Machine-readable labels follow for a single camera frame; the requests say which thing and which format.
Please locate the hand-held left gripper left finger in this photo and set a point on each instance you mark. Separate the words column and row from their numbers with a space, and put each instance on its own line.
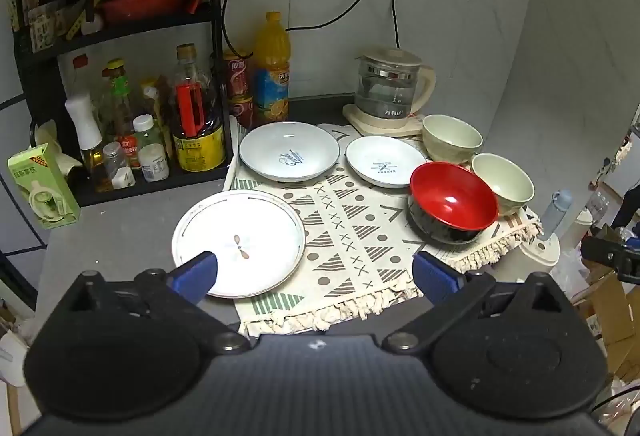
column 197, row 273

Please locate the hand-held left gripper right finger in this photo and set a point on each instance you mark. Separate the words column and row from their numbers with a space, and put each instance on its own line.
column 436, row 277

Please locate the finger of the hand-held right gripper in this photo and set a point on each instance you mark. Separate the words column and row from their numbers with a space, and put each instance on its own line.
column 607, row 252

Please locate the red and black bowl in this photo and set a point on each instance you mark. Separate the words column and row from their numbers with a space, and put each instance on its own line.
column 450, row 196

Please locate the cream ceramic bowl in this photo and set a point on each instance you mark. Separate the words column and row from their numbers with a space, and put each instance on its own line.
column 502, row 178
column 450, row 135

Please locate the small deep white plate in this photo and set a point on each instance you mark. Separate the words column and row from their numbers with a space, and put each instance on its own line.
column 385, row 155

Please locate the large deep white plate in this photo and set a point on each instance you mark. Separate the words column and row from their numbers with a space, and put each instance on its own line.
column 280, row 143

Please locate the cardboard box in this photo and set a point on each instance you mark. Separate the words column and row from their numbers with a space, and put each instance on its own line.
column 615, row 316

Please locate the blue cap bottle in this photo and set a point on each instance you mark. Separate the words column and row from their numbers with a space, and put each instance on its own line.
column 555, row 213

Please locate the white cylinder container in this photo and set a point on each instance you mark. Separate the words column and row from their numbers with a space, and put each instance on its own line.
column 530, row 261

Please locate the patterned fringed placemat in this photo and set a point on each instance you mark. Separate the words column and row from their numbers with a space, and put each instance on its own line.
column 350, row 236

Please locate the white seasoning jar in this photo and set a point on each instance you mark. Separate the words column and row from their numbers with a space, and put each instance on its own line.
column 154, row 163

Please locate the small clear seasoning jar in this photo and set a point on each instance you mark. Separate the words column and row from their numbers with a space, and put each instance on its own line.
column 117, row 165

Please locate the large soy sauce bottle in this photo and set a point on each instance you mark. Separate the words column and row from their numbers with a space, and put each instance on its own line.
column 197, row 135

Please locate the white cap green bottle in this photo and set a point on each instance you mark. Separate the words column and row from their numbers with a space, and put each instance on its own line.
column 146, row 128

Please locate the red drink can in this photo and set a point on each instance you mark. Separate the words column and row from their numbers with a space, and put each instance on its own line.
column 236, row 75
column 242, row 111

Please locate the cream kettle base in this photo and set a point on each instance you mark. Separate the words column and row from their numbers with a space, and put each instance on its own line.
column 360, row 123

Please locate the green paper carton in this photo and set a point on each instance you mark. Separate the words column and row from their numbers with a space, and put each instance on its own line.
column 42, row 191

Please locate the green label sauce bottle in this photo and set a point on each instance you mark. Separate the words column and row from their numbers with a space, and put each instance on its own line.
column 120, row 105

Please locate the white top oil sprayer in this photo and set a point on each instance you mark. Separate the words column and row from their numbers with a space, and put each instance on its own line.
column 85, row 125

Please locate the glass electric kettle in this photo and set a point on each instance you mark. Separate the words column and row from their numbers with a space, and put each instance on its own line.
column 385, row 85

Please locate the cream paper towel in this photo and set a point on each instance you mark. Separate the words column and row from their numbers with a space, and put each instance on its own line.
column 50, row 135

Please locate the orange juice bottle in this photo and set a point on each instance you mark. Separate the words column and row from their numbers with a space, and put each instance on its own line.
column 272, row 75

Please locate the red plastic tray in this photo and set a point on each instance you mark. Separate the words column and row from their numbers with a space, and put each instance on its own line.
column 145, row 5

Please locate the black metal shelf rack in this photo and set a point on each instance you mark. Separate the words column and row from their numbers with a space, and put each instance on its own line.
column 30, row 50

